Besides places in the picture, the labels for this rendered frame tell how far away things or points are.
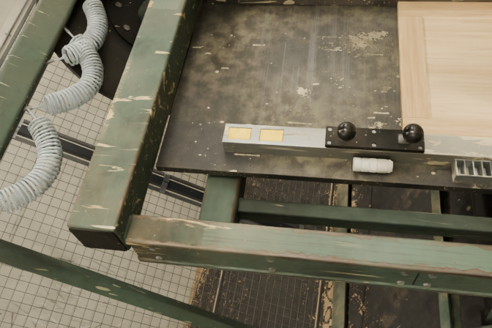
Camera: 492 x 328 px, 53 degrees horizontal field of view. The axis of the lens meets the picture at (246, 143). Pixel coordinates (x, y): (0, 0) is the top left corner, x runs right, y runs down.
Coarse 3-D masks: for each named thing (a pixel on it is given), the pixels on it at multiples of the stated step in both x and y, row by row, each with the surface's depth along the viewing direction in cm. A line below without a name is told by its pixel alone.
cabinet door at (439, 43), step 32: (416, 32) 121; (448, 32) 120; (480, 32) 119; (416, 64) 115; (448, 64) 115; (480, 64) 114; (416, 96) 110; (448, 96) 109; (480, 96) 109; (448, 128) 104; (480, 128) 103
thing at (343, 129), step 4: (340, 124) 91; (344, 124) 91; (348, 124) 91; (352, 124) 91; (340, 128) 91; (344, 128) 90; (348, 128) 90; (352, 128) 90; (356, 128) 91; (336, 132) 92; (340, 132) 91; (344, 132) 90; (348, 132) 90; (352, 132) 90; (356, 132) 91; (340, 136) 91; (344, 136) 91; (348, 136) 90; (352, 136) 91; (340, 140) 102; (344, 140) 91; (348, 140) 91
